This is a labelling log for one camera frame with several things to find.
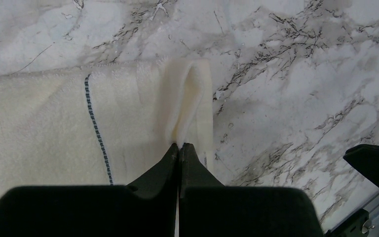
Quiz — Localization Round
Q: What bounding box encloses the white towel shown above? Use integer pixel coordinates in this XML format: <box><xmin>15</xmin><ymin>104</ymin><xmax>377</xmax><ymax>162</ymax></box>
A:
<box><xmin>0</xmin><ymin>58</ymin><xmax>214</xmax><ymax>197</ymax></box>

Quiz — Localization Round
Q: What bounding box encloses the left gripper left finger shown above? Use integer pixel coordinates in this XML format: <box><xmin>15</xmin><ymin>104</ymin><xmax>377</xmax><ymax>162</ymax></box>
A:
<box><xmin>0</xmin><ymin>144</ymin><xmax>179</xmax><ymax>237</ymax></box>

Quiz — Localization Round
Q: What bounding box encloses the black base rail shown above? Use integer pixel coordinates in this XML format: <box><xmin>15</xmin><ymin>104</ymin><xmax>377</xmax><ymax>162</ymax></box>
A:
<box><xmin>324</xmin><ymin>208</ymin><xmax>375</xmax><ymax>237</ymax></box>

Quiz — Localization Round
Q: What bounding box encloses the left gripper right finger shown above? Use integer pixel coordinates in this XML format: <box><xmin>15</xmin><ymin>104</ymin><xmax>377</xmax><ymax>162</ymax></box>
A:
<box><xmin>179</xmin><ymin>143</ymin><xmax>323</xmax><ymax>237</ymax></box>

